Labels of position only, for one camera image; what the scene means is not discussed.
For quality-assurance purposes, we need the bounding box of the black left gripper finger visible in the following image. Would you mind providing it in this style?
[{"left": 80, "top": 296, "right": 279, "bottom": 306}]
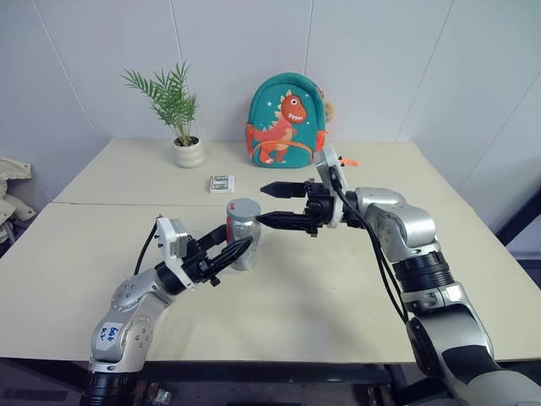
[
  {"left": 209, "top": 236, "right": 254, "bottom": 272},
  {"left": 195, "top": 223, "right": 229, "bottom": 251}
]

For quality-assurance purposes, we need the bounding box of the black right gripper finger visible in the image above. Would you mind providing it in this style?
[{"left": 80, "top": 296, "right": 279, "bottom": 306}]
[
  {"left": 259, "top": 180, "right": 309, "bottom": 201},
  {"left": 254, "top": 210, "right": 309, "bottom": 233}
]

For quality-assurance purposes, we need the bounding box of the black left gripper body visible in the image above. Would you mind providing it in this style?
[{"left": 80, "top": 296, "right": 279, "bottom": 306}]
[{"left": 183, "top": 239, "right": 223, "bottom": 287}]

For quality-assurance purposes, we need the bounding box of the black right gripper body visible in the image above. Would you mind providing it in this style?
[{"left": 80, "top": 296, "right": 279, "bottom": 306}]
[{"left": 302, "top": 179, "right": 340, "bottom": 239}]

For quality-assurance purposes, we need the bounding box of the clear glass jar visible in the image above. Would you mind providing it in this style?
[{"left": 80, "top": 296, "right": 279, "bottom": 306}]
[{"left": 225, "top": 214, "right": 264, "bottom": 272}]

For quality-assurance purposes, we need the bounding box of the grey jar lid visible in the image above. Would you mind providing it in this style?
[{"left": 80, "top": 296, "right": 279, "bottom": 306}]
[{"left": 226, "top": 197, "right": 262, "bottom": 222}]

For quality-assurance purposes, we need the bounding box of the small white green box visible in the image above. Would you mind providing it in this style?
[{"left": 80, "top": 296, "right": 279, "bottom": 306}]
[{"left": 208, "top": 173, "right": 237, "bottom": 195}]

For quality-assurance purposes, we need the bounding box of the teal dinosaur backpack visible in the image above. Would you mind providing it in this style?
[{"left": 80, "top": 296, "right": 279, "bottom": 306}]
[{"left": 244, "top": 72, "right": 331, "bottom": 171}]

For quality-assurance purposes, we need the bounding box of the green plant in white pot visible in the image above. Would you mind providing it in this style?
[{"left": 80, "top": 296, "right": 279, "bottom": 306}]
[{"left": 121, "top": 61, "right": 207, "bottom": 169}]

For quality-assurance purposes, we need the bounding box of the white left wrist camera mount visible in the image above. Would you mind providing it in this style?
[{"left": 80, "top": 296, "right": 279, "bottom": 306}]
[{"left": 154, "top": 217, "right": 199, "bottom": 292}]

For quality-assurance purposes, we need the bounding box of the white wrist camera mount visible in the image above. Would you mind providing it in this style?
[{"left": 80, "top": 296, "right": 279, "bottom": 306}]
[
  {"left": 314, "top": 143, "right": 351, "bottom": 230},
  {"left": 154, "top": 217, "right": 199, "bottom": 292}
]

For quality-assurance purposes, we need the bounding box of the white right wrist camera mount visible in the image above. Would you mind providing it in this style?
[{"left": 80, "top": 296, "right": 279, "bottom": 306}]
[{"left": 314, "top": 143, "right": 351, "bottom": 230}]

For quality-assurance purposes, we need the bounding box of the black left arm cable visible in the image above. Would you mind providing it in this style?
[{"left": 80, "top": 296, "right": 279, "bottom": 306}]
[{"left": 133, "top": 222, "right": 161, "bottom": 276}]

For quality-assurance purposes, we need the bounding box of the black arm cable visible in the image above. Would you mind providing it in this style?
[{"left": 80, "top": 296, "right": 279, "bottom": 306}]
[
  {"left": 331, "top": 168, "right": 412, "bottom": 325},
  {"left": 133, "top": 222, "right": 161, "bottom": 276}
]

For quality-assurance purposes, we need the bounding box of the brown furry pompom keychain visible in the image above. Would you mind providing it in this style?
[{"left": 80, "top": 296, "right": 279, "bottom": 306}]
[{"left": 322, "top": 87, "right": 340, "bottom": 124}]

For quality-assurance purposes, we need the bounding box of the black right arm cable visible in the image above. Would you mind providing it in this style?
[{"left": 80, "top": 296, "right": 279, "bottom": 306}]
[{"left": 331, "top": 168, "right": 412, "bottom": 325}]

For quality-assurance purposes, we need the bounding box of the black table frame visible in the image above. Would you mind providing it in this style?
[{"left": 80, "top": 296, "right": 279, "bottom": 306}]
[{"left": 0, "top": 357, "right": 424, "bottom": 406}]

